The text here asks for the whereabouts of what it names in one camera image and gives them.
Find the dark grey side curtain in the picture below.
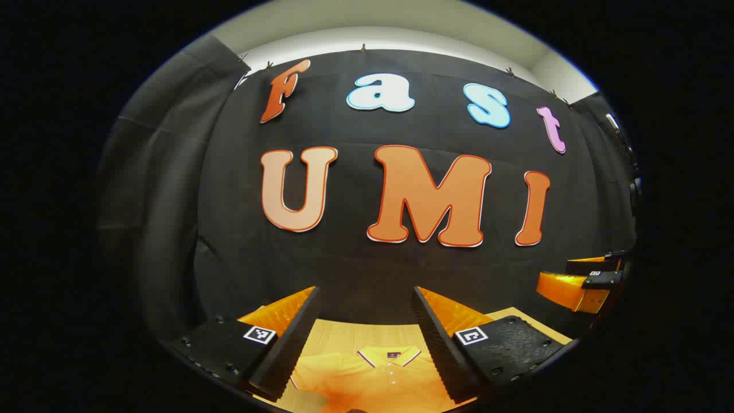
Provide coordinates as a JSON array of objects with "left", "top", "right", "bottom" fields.
[{"left": 96, "top": 34, "right": 253, "bottom": 345}]

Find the orange polo T-shirt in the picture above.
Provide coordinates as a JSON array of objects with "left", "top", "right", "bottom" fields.
[{"left": 287, "top": 344, "right": 478, "bottom": 413}]

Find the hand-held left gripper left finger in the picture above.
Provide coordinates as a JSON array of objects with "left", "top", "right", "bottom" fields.
[{"left": 163, "top": 286, "right": 321, "bottom": 402}]

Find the white metal stand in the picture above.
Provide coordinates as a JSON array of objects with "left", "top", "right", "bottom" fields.
[{"left": 605, "top": 113, "right": 642, "bottom": 196}]

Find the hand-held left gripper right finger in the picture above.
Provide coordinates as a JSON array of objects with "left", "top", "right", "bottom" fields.
[{"left": 411, "top": 286, "right": 579, "bottom": 404}]

